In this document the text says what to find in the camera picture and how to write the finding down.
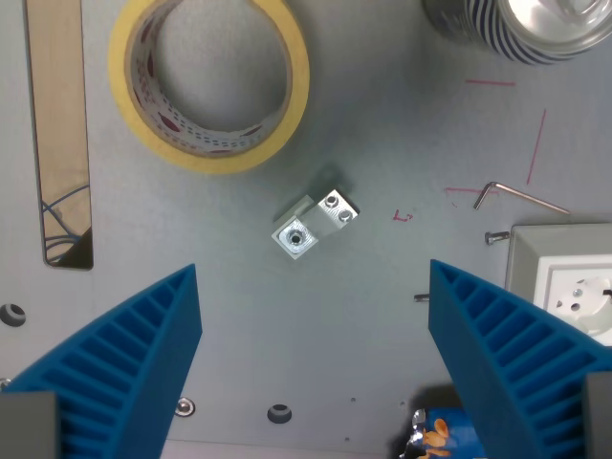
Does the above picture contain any yellow masking tape roll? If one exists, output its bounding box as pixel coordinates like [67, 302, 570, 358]
[107, 0, 311, 175]

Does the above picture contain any blue snack bag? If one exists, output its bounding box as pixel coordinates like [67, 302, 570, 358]
[399, 404, 489, 459]

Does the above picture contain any blue white striped cup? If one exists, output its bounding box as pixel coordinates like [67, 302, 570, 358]
[421, 0, 612, 67]

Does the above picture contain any white electrical socket box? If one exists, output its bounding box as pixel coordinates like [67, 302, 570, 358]
[506, 223, 612, 348]

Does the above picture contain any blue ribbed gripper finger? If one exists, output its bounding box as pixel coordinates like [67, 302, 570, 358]
[427, 258, 612, 459]
[0, 263, 204, 459]

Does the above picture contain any machined aluminium bracket block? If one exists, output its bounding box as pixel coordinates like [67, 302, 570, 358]
[271, 188, 361, 262]

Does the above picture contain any steel hex allen key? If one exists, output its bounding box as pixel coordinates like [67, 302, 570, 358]
[472, 180, 571, 215]

